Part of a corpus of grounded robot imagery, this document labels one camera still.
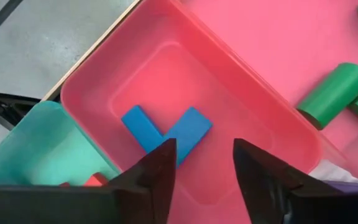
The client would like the small teal plastic bin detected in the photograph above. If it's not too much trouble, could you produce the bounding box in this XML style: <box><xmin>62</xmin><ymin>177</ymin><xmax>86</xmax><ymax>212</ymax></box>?
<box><xmin>0</xmin><ymin>100</ymin><xmax>121</xmax><ymax>189</ymax></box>

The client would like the small pink plastic bin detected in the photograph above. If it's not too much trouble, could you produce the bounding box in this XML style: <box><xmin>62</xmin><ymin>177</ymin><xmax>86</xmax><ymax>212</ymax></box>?
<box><xmin>60</xmin><ymin>0</ymin><xmax>324</xmax><ymax>224</ymax></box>

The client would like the large pink plastic bin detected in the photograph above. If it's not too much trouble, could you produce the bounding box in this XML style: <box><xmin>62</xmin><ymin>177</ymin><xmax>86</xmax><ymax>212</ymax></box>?
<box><xmin>178</xmin><ymin>0</ymin><xmax>358</xmax><ymax>185</ymax></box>

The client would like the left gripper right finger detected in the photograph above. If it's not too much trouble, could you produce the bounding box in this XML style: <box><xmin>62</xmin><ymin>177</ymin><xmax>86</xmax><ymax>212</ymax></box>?
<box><xmin>232</xmin><ymin>138</ymin><xmax>338</xmax><ymax>224</ymax></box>

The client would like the purple flat block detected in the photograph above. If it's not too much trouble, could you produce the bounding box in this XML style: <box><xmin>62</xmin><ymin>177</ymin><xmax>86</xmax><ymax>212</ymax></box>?
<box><xmin>321</xmin><ymin>179</ymin><xmax>358</xmax><ymax>194</ymax></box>

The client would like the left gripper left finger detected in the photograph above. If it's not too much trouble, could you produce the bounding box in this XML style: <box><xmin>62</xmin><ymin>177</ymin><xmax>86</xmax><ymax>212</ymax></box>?
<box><xmin>109</xmin><ymin>138</ymin><xmax>178</xmax><ymax>224</ymax></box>

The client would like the green cylinder block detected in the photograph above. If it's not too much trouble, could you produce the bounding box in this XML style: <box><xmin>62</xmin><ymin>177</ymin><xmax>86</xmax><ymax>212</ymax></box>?
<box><xmin>296</xmin><ymin>62</ymin><xmax>358</xmax><ymax>131</ymax></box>

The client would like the white glossy table mat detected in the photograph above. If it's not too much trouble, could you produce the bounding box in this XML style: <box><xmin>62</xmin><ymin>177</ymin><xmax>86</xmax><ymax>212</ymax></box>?
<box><xmin>308</xmin><ymin>159</ymin><xmax>358</xmax><ymax>185</ymax></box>

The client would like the blue block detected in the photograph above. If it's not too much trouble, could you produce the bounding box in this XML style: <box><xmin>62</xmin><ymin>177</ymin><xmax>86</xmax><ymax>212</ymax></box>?
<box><xmin>162</xmin><ymin>106</ymin><xmax>214</xmax><ymax>166</ymax></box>
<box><xmin>121</xmin><ymin>104</ymin><xmax>167</xmax><ymax>155</ymax></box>

